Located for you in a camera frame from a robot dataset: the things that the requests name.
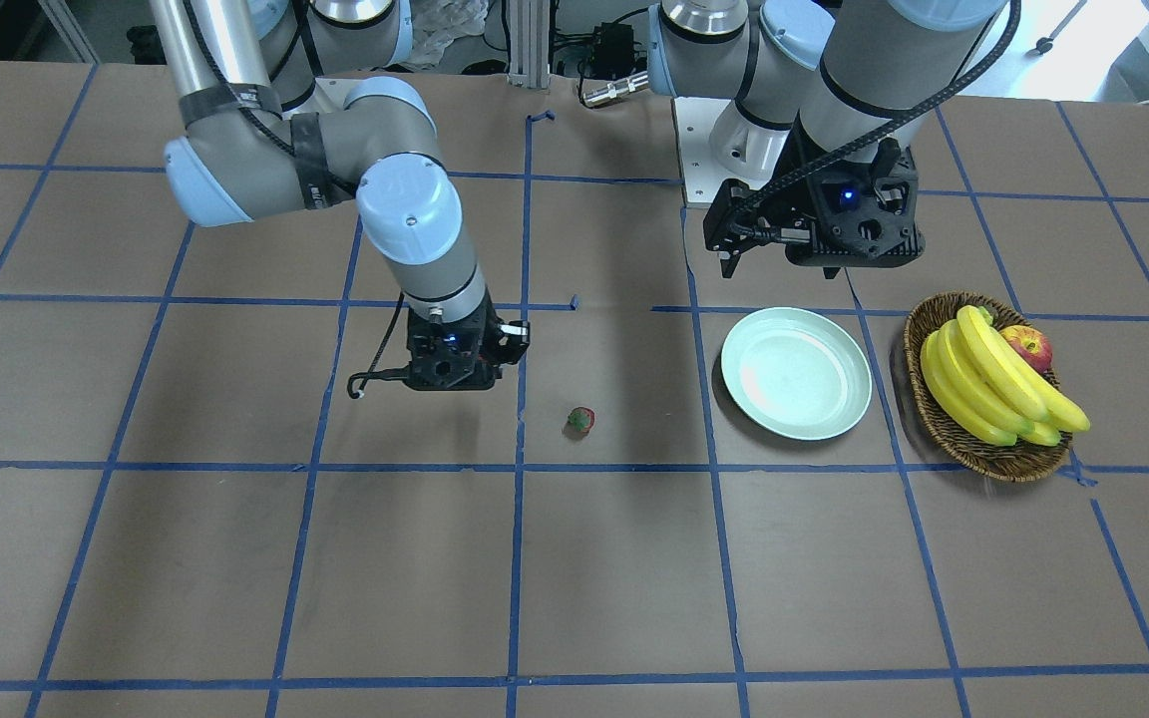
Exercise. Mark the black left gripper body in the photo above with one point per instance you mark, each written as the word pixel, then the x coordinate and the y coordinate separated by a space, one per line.
pixel 802 187

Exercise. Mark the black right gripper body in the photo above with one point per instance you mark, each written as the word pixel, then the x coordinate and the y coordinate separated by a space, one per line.
pixel 508 341

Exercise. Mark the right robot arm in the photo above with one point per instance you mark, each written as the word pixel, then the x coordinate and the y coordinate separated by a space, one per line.
pixel 286 108

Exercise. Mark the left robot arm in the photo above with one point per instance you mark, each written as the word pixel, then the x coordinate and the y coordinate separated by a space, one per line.
pixel 847 84

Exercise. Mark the light green plate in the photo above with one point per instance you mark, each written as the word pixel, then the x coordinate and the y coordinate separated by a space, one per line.
pixel 796 373

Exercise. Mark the yellow banana bunch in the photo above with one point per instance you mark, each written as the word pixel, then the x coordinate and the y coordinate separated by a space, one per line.
pixel 987 391

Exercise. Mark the red apple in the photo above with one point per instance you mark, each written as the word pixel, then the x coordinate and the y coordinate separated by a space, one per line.
pixel 1031 345

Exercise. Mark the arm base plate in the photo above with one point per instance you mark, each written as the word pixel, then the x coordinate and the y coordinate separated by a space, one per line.
pixel 719 138

